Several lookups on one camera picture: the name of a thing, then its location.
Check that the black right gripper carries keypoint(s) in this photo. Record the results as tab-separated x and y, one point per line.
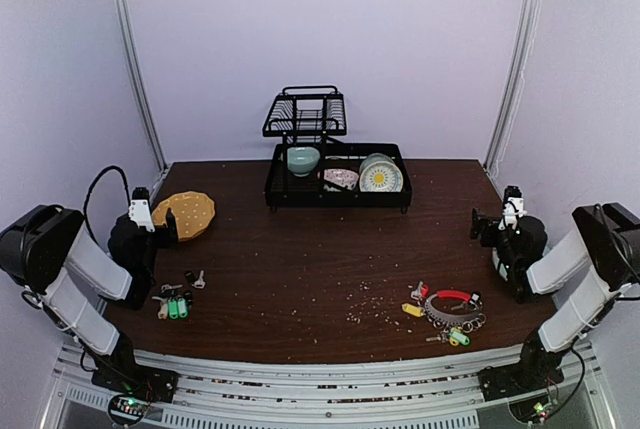
489	226

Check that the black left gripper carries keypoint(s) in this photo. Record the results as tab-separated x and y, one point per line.
167	236

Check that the large keyring with red handle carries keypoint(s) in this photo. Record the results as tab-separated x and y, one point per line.
452	313

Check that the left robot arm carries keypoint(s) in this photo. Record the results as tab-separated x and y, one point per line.
50	253

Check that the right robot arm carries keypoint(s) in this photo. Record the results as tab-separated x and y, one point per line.
594	264

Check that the green tagged key bunch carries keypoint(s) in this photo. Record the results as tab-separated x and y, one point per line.
173	304

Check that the yellow daisy plate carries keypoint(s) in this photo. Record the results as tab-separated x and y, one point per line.
381	177

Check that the pale green plate behind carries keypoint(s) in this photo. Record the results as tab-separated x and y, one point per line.
374	158

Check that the pink patterned bowl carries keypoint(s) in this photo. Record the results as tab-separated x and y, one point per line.
339	179

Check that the celadon green bowl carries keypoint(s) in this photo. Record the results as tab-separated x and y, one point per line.
302	160

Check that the left base circuit board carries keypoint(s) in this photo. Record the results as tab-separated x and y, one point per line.
127	410

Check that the base circuit board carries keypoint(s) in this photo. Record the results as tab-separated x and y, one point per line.
533	410
127	410

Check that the right base circuit board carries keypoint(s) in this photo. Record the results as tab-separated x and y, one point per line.
533	410

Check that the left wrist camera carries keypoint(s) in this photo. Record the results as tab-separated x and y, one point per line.
139	209

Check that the black wire dish rack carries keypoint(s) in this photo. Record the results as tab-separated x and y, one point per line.
315	116

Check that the aluminium front rail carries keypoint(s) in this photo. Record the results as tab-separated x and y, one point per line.
441	392

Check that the right aluminium frame post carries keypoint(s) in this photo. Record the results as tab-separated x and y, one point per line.
513	86

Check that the aluminium frame post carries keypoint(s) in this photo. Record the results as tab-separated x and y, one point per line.
137	83
513	86

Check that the left aluminium frame post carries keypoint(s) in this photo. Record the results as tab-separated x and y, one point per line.
137	83

